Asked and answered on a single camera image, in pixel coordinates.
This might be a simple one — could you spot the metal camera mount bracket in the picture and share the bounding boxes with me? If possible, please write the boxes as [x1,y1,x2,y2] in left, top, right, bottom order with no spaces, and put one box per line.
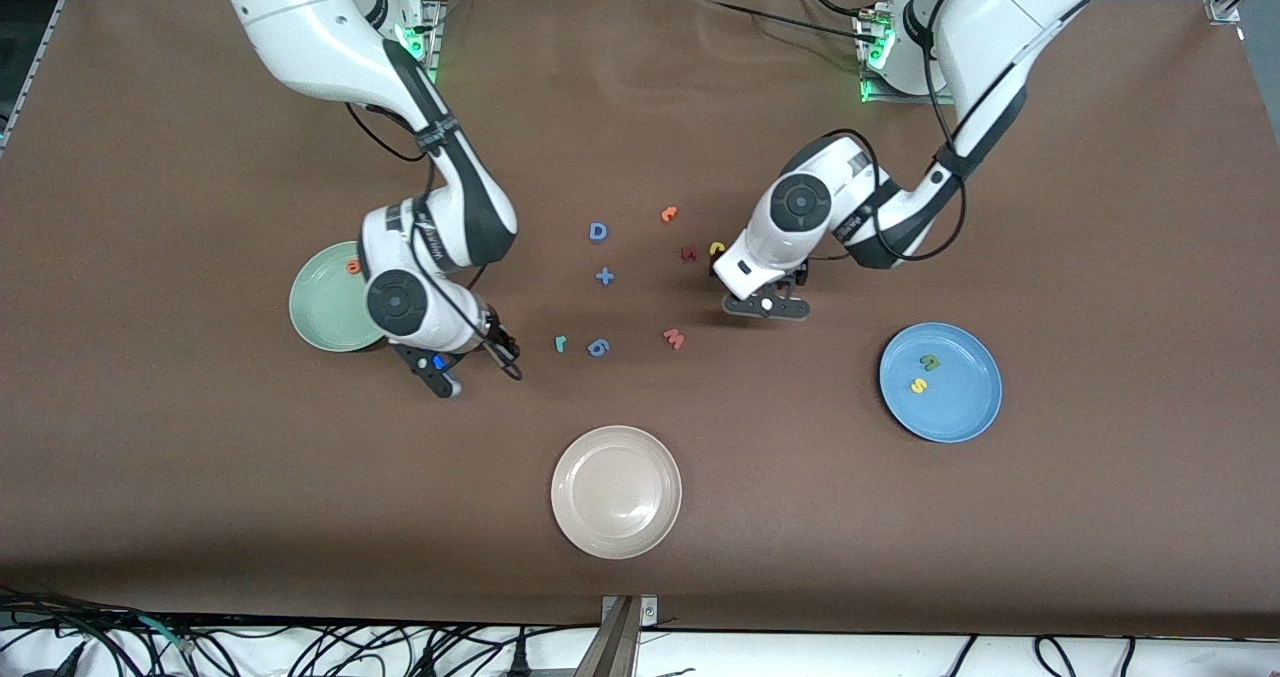
[575,595,659,677]

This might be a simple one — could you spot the black base cable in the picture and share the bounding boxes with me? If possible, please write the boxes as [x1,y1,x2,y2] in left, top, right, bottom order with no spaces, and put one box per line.
[695,0,881,46]
[790,0,881,20]

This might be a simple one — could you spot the brown table cover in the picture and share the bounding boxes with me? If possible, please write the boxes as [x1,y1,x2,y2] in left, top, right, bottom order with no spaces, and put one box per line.
[0,0,1280,640]

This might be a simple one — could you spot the light green plate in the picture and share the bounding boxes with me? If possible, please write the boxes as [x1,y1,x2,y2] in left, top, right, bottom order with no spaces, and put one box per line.
[288,240,391,353]

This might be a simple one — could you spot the blue plate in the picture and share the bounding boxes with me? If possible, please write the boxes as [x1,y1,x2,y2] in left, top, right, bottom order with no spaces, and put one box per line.
[878,321,1004,445]

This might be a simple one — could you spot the beige plate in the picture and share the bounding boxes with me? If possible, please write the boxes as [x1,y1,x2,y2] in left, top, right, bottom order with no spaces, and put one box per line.
[550,425,684,561]

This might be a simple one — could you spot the tangled black floor cables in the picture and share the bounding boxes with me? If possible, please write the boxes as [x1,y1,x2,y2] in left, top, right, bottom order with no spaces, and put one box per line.
[0,585,601,677]

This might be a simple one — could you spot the teal floor cable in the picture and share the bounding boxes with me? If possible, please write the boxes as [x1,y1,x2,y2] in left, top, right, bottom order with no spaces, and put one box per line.
[135,615,196,654]

